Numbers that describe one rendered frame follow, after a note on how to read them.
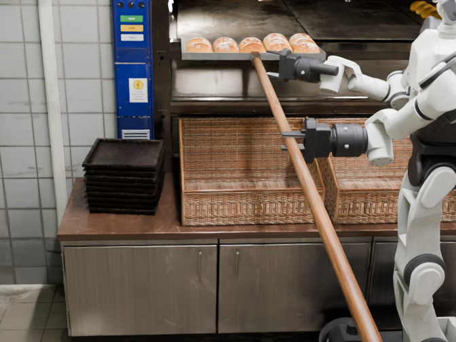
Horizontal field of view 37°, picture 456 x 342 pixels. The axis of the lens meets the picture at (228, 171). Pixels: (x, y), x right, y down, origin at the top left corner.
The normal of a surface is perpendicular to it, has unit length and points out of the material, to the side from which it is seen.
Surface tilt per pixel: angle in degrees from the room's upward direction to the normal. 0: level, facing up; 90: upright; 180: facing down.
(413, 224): 114
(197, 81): 70
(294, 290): 90
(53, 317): 0
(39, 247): 90
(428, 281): 90
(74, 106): 90
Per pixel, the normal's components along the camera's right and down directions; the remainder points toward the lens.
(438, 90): -0.24, 0.13
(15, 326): 0.02, -0.91
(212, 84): 0.07, 0.07
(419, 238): 0.07, 0.40
